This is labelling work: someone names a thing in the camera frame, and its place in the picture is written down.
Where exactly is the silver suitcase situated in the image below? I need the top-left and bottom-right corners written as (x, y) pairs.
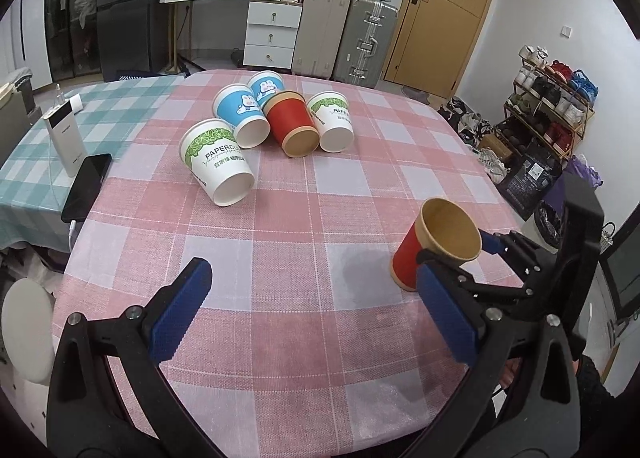
top-left (333, 0), bottom-right (398, 88)

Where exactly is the blue white paper cup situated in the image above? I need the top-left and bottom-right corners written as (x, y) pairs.
top-left (247, 70), bottom-right (285, 108)

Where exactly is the black smartphone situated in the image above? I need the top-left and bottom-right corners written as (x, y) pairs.
top-left (61, 154), bottom-right (113, 224)

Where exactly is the white power bank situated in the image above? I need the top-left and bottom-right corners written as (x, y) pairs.
top-left (42, 102), bottom-right (87, 178)

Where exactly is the black refrigerator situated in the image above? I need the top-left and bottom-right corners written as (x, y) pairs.
top-left (96, 0), bottom-right (169, 81)

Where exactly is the red paper cup lying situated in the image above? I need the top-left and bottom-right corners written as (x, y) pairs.
top-left (264, 91), bottom-right (320, 158)

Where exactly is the beige suitcase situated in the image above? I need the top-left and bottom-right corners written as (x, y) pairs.
top-left (292, 0), bottom-right (352, 79)

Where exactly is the black glass cabinet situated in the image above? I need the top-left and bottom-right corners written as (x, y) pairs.
top-left (44, 0), bottom-right (101, 82)

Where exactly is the wooden door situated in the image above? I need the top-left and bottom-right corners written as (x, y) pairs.
top-left (385, 0), bottom-right (491, 98)

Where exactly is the shoe rack with shoes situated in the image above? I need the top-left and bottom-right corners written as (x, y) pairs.
top-left (495, 45), bottom-right (599, 163)

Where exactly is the red kraft paper cup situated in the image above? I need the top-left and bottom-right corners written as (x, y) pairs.
top-left (390, 198), bottom-right (482, 292)

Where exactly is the teal checkered tablecloth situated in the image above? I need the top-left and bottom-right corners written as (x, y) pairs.
top-left (1, 76), bottom-right (183, 252)

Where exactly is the purple bag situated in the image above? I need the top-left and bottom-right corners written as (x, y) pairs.
top-left (544, 154), bottom-right (606, 219)

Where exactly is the pink checkered tablecloth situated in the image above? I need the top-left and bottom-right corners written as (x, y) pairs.
top-left (52, 70), bottom-right (518, 457)

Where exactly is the black shopping bag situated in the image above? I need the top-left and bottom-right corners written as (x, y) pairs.
top-left (497, 155), bottom-right (562, 220)

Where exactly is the white drawer desk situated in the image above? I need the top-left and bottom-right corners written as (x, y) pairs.
top-left (160, 0), bottom-right (303, 70)

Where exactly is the white green paper cup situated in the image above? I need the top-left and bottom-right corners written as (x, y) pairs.
top-left (306, 91), bottom-right (355, 154)

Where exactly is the white round stool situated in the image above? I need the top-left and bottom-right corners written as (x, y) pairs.
top-left (1, 278), bottom-right (55, 386)

